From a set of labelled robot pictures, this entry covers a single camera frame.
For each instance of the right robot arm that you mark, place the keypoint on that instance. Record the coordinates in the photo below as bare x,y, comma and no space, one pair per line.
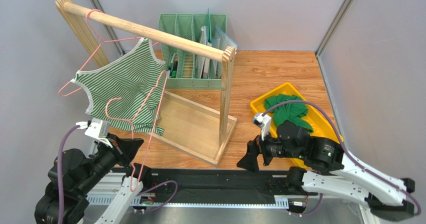
332,172

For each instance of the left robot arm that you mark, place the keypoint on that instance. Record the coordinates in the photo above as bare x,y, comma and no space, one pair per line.
74,175

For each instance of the green white striped tank top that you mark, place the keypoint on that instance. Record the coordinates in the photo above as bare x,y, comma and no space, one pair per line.
128,77

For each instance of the pink wire hanger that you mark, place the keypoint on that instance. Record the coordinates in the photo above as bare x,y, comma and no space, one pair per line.
146,116

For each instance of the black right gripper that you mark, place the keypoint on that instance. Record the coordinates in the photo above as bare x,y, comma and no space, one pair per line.
257,149

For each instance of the mint green file organizer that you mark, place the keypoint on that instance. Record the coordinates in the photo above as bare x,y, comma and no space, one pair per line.
188,70

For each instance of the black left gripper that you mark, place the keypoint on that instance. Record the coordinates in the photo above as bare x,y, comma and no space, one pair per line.
125,149

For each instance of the yellow plastic tray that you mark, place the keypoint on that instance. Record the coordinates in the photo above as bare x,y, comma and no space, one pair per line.
289,94

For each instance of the wooden clothes rack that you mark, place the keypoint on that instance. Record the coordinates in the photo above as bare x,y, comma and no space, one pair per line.
190,127

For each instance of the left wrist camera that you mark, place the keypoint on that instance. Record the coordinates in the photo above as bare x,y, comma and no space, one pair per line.
97,129

